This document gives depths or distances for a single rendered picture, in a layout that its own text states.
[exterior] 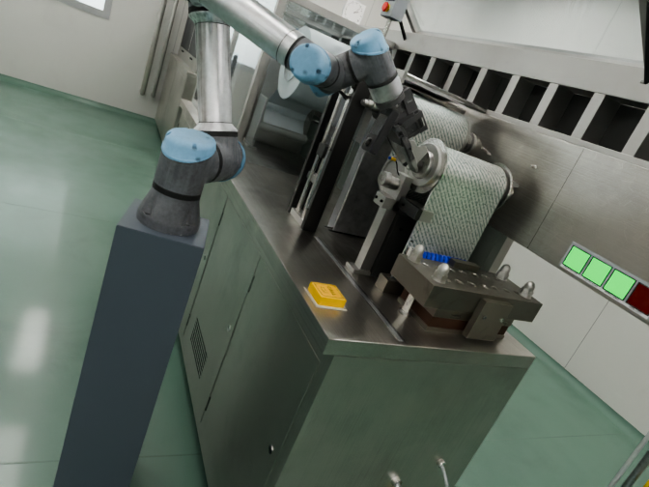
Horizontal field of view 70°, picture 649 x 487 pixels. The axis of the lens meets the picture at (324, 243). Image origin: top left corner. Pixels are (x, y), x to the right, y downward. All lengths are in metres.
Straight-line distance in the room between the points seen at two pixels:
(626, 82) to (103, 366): 1.48
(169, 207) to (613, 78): 1.14
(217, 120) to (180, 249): 0.35
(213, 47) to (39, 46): 5.38
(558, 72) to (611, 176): 0.37
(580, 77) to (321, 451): 1.18
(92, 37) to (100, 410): 5.49
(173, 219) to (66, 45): 5.49
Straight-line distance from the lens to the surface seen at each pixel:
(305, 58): 0.99
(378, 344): 1.03
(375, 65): 1.10
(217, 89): 1.25
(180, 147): 1.12
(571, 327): 4.06
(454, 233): 1.34
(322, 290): 1.08
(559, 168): 1.42
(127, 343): 1.29
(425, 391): 1.22
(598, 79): 1.46
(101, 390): 1.40
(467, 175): 1.29
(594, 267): 1.29
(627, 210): 1.29
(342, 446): 1.22
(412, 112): 1.19
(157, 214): 1.16
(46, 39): 6.56
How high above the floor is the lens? 1.36
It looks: 19 degrees down
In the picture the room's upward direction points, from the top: 22 degrees clockwise
